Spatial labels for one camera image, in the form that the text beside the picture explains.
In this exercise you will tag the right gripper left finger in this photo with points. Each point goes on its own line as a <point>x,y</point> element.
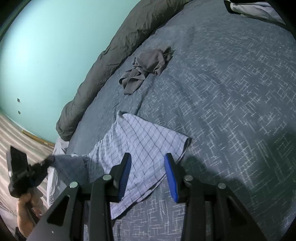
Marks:
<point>64,219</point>

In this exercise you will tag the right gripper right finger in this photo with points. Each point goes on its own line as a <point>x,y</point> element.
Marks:
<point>212,212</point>

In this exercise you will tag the light blue plaid shorts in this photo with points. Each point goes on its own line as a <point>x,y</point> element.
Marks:
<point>147,143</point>

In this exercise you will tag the white folded clothes stack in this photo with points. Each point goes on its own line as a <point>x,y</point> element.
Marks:
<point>258,10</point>

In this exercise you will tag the person's left hand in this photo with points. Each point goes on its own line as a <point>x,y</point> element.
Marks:
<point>25,224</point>

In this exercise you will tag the light grey sheet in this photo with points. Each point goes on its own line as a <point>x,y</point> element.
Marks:
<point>57,180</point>

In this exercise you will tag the blue patterned bed cover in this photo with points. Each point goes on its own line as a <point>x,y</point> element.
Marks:
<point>230,87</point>

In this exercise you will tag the dark grey garment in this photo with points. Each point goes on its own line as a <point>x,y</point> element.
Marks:
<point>146,62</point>

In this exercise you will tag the dark grey rolled duvet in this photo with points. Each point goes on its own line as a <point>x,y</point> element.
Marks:
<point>143,19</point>

